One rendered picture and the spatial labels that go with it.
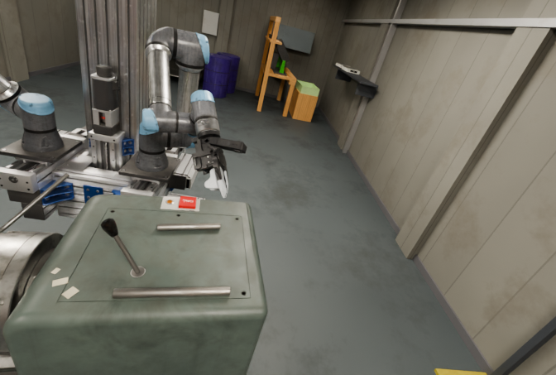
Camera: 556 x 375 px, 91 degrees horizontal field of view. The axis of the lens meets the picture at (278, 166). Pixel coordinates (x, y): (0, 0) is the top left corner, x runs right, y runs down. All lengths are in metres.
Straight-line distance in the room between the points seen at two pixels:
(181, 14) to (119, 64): 6.88
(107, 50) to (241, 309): 1.25
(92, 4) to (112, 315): 1.22
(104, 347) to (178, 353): 0.18
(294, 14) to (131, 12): 6.89
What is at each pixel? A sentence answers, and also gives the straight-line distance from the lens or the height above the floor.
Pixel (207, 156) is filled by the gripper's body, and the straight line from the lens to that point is 0.85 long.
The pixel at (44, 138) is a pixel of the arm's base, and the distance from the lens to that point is 1.63.
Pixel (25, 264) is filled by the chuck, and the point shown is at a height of 1.23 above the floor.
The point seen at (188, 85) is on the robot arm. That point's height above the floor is 1.59.
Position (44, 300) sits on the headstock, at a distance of 0.87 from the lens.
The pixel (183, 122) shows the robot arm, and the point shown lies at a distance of 1.00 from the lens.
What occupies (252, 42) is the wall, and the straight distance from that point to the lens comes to 8.14.
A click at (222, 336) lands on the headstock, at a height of 1.16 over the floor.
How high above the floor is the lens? 1.92
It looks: 27 degrees down
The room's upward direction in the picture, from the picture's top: 15 degrees clockwise
